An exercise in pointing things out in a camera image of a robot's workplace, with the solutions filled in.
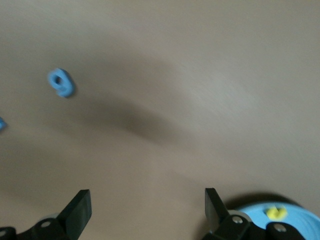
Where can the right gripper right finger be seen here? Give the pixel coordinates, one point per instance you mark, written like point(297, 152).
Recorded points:
point(232, 228)

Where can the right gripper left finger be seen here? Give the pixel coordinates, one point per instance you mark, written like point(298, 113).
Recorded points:
point(65, 227)

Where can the yellow foam letter u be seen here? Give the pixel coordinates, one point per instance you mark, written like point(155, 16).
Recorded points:
point(275, 216)

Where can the blue foam letter m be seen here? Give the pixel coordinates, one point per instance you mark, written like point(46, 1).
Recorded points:
point(1, 124)

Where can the blue foam letter g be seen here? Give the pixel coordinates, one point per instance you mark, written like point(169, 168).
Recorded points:
point(66, 88)

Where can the blue plate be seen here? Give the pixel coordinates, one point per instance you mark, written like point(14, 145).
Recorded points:
point(302, 217)

